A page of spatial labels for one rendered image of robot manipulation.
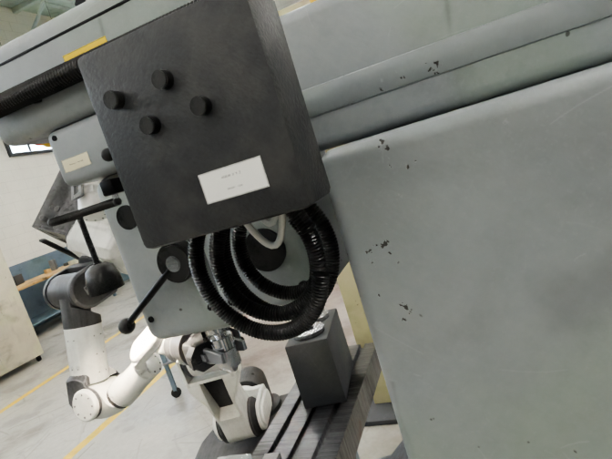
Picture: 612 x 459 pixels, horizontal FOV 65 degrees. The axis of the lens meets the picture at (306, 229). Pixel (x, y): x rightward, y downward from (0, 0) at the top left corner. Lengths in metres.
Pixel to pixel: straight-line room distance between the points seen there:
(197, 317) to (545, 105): 0.63
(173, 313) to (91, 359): 0.47
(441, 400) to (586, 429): 0.16
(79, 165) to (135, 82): 0.42
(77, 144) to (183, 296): 0.31
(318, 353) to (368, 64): 0.83
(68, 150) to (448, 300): 0.66
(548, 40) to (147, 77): 0.47
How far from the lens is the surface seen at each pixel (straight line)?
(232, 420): 1.88
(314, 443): 1.25
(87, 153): 0.90
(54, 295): 1.37
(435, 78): 0.68
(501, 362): 0.63
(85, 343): 1.33
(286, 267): 0.75
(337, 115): 0.70
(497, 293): 0.60
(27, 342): 7.34
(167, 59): 0.50
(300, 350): 1.31
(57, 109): 0.92
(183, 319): 0.90
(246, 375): 2.12
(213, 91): 0.47
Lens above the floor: 1.56
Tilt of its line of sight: 9 degrees down
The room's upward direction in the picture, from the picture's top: 17 degrees counter-clockwise
